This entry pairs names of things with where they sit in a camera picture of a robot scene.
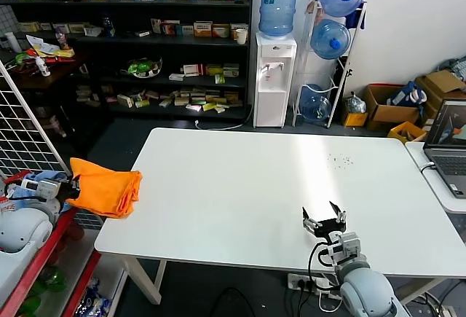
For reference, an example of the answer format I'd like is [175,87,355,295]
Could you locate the orange medicine box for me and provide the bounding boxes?
[192,21,213,38]

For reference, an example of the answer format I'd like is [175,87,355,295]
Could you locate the light blue crumpled garment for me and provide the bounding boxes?
[7,170,70,213]

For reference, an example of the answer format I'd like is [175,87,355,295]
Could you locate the red-edged shelf cart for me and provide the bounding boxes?
[0,171,128,317]

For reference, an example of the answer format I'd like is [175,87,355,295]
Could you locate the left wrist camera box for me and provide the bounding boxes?
[20,178,61,200]

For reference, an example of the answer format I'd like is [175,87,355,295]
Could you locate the blue plaid clothes pile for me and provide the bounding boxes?
[435,54,466,81]

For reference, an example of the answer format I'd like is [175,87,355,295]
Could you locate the small white side table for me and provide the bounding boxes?
[404,141,466,214]

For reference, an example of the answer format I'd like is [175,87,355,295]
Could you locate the grey open laptop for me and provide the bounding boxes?
[422,98,466,199]

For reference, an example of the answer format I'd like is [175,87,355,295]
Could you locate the pile of yellow papers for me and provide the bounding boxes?
[25,35,76,59]

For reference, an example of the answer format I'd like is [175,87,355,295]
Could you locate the white power strip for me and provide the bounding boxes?
[287,273,331,294]

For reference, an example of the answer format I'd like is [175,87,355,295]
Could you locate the blue white packet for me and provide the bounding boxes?
[74,276,112,317]

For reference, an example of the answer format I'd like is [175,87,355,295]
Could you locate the yellow plastic bin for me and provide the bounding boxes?
[387,120,427,143]

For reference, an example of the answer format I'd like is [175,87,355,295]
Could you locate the white red medicine box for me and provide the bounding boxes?
[181,63,203,77]

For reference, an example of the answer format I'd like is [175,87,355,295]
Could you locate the white water dispenser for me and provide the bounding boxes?
[253,31,296,128]

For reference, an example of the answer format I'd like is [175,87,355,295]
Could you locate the white wire grid panel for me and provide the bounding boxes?
[0,62,103,230]

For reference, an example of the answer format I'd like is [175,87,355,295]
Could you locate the dark blue bottle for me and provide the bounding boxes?
[100,12,116,39]

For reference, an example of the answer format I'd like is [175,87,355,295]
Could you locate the open brown cardboard box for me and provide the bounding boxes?
[362,83,420,131]

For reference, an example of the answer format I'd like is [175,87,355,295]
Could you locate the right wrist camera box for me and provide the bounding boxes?
[327,232,363,265]

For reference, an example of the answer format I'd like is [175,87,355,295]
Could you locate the green snack bag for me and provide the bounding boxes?
[13,50,37,69]

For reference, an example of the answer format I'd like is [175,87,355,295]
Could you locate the white cylinder roll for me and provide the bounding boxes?
[4,32,23,55]

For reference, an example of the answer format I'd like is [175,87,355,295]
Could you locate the upright blue water jug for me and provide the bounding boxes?
[258,0,300,39]

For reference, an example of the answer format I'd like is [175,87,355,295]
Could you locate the green plastic bottle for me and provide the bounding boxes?
[36,265,68,294]

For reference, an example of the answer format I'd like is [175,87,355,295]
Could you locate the dark wooden table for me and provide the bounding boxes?
[0,49,114,161]

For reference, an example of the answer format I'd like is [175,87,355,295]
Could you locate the pink drink bottle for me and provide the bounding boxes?
[54,27,71,51]

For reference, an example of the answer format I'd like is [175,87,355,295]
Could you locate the white floor cable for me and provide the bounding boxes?
[194,104,254,131]

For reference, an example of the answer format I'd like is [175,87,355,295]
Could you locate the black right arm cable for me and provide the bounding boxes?
[308,242,341,291]

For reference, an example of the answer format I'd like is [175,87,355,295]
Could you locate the red white snack packet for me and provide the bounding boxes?
[1,170,33,187]

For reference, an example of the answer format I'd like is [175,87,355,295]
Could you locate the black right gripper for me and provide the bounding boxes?
[301,200,348,240]

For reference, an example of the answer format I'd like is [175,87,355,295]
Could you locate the clear plastic bag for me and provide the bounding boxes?
[344,91,367,114]

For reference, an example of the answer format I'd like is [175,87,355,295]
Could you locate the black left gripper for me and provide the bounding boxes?
[55,175,82,206]

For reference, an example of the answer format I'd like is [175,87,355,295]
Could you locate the orange t-shirt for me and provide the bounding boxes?
[66,157,143,219]

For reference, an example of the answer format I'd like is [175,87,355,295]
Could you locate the closed brown cardboard box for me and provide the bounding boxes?
[414,69,466,121]

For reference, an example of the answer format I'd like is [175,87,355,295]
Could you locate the white metal jug rack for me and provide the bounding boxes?
[291,0,368,129]

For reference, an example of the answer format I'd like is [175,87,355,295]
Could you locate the black shelf unit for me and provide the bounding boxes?
[0,0,254,121]

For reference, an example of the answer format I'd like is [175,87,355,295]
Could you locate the blue white bag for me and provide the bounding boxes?
[387,80,427,106]

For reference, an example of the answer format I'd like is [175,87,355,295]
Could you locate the large white table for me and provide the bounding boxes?
[93,127,466,307]

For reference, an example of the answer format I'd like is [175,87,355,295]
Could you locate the small white bottle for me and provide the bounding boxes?
[34,57,51,78]

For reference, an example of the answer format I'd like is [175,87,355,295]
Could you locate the small yellow box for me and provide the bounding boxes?
[341,111,368,128]

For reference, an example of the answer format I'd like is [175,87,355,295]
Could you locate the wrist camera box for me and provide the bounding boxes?
[327,232,363,265]
[20,178,61,200]

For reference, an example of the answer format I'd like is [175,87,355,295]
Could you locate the bowl with green bag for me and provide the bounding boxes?
[119,57,163,79]

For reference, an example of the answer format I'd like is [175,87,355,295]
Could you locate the white cable under table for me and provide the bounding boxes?
[318,275,345,313]

